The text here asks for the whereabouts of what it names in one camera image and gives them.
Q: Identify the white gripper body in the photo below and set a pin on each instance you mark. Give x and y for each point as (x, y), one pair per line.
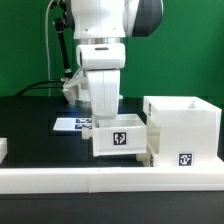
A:
(102, 64)

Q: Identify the white drawer box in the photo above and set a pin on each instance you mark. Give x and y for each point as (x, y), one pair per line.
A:
(126, 134)
(150, 158)

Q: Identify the white front drawer box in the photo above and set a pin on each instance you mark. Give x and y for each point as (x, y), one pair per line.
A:
(150, 158)

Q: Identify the white drawer cabinet frame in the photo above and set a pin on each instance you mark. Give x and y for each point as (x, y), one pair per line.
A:
(185, 130)

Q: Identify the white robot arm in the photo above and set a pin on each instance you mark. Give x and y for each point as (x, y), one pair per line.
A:
(99, 26)

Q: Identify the printed marker sheet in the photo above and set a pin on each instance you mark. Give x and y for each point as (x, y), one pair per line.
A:
(72, 124)

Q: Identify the white workspace border frame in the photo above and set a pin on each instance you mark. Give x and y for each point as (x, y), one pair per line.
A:
(92, 180)

